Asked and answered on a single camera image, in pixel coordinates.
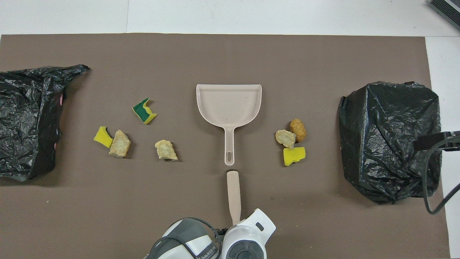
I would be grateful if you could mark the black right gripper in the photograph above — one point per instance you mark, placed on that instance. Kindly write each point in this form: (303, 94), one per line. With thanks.
(453, 139)

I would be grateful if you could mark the brown toy nugget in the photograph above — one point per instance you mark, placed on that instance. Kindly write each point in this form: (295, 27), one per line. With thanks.
(298, 129)

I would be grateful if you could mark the large yellow sponge piece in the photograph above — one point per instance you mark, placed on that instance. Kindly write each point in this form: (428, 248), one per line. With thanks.
(293, 156)

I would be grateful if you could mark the pale beige toy bread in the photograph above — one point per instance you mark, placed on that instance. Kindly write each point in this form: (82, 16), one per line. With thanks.
(285, 138)

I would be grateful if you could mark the beige hand brush black bristles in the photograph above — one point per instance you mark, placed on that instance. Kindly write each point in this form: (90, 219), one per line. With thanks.
(233, 194)

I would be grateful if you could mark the beige plastic dustpan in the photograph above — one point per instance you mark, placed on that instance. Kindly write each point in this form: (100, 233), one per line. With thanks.
(228, 106)

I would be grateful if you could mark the pale toy croissant piece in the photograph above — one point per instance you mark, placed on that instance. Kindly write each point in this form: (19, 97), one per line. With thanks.
(165, 149)

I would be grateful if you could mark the green and yellow sponge piece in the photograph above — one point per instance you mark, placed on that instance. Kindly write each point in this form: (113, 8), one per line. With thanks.
(143, 113)

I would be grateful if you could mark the orange beige toy croissant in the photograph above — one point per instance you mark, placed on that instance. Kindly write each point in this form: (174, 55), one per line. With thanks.
(119, 144)

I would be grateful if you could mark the small yellow sponge piece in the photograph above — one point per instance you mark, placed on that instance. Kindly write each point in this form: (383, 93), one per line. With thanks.
(102, 136)

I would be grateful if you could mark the black bag covered bin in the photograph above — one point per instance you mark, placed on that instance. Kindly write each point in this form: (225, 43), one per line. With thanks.
(388, 144)
(25, 126)

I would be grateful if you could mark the pink plastic bin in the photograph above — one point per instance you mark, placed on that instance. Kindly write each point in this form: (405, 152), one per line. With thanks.
(61, 99)

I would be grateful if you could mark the dark grey ribbed device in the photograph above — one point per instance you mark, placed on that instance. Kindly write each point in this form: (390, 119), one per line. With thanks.
(449, 9)

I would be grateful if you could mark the brown paper table mat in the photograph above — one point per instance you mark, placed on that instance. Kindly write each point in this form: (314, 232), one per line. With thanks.
(143, 216)

